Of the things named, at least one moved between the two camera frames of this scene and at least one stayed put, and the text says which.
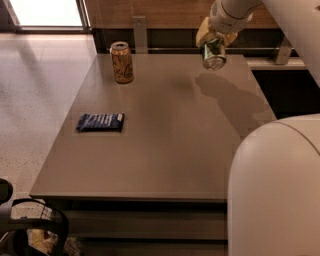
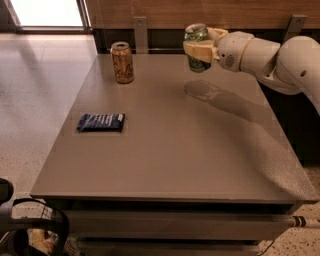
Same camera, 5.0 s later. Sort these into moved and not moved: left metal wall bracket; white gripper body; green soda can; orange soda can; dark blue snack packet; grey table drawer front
Moved: white gripper body; green soda can
Not moved: grey table drawer front; orange soda can; dark blue snack packet; left metal wall bracket
